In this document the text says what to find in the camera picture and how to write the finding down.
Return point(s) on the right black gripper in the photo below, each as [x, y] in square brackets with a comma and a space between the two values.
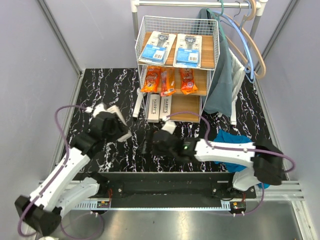
[147, 139]

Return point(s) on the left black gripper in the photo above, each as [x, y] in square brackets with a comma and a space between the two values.
[120, 128]

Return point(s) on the white H logo box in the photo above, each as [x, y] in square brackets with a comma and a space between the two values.
[125, 130]

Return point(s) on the white Harry's box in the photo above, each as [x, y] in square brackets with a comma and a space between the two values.
[165, 107]
[154, 108]

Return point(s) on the orange razor bag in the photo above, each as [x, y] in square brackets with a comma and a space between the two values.
[152, 79]
[167, 82]
[187, 85]

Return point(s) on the orange razor bag front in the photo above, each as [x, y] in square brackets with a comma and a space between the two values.
[167, 82]

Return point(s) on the blue razor blister pack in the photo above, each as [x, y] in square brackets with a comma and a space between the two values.
[188, 51]

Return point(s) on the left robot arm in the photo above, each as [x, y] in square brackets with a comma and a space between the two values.
[43, 209]

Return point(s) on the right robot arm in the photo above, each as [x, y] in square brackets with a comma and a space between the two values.
[262, 161]

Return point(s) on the blue crumpled cloth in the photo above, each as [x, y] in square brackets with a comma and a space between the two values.
[232, 140]

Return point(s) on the grey-green hanging shirt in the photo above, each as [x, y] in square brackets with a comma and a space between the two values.
[219, 98]

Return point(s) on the white towel on rack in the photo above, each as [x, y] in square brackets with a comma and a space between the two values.
[237, 75]

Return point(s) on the light blue hanger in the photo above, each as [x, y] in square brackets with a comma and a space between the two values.
[249, 67]

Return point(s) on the beige wooden hanger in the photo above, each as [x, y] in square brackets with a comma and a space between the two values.
[256, 10]

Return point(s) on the metal clothes rack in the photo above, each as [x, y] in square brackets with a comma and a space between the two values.
[206, 13]

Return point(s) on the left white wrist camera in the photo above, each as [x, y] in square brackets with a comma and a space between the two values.
[94, 111]

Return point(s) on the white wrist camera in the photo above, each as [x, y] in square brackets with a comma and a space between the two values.
[94, 111]
[169, 125]

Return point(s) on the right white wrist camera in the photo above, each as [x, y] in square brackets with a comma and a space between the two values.
[169, 125]

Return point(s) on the white wire shelf cart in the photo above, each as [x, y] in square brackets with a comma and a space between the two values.
[184, 108]

